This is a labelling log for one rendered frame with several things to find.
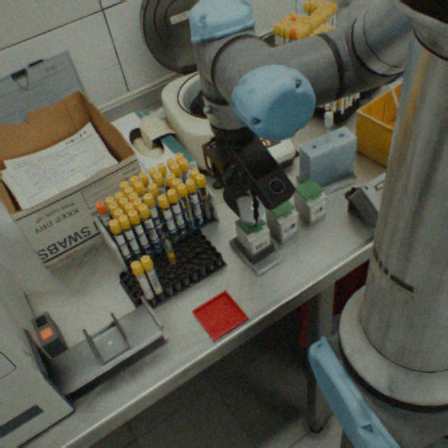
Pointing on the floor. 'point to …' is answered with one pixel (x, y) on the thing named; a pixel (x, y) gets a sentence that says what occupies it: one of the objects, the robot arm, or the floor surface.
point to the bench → (51, 300)
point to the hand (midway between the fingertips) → (255, 221)
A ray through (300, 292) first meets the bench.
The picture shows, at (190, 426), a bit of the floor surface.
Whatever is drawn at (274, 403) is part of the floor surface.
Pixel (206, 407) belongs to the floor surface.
